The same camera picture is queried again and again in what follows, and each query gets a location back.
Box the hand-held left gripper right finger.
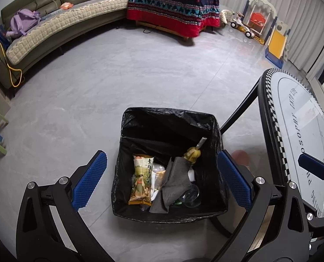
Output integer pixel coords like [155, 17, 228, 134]
[217, 150, 311, 262]

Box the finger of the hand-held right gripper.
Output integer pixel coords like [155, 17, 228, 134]
[298, 153, 324, 181]
[304, 202, 324, 252]

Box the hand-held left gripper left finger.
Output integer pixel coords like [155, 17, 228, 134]
[16, 150, 116, 262]

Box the clear plastic cup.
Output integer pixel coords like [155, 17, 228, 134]
[182, 183, 201, 208]

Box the illustrated snack packet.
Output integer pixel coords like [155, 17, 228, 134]
[128, 154, 154, 206]

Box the grey cloth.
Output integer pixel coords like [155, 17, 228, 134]
[149, 157, 195, 214]

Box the bin with black bag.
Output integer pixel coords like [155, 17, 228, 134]
[111, 107, 230, 224]

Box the person's leg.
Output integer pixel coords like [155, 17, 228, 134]
[232, 150, 251, 173]

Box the round black glass table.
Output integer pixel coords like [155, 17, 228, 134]
[219, 68, 324, 241]

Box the clear plastic bag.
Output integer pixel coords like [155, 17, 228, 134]
[154, 169, 168, 191]

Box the yellow children's slide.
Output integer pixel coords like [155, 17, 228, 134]
[264, 19, 291, 69]

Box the grey curtain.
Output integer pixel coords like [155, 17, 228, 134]
[203, 0, 324, 79]

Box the white ride-on toy car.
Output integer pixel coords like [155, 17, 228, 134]
[230, 12, 256, 38]

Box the beige quilted sofa mat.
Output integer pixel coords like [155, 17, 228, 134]
[6, 0, 131, 64]

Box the white rocking toy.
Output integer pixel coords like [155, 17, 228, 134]
[220, 9, 235, 24]

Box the purple backpack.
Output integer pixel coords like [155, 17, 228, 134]
[6, 9, 41, 37]

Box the patterned red and black blanket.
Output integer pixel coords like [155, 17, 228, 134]
[126, 0, 222, 38]

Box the yellow cable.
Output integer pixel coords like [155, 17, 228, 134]
[0, 40, 23, 88]

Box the children's swing frame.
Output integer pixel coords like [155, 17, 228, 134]
[242, 0, 277, 44]

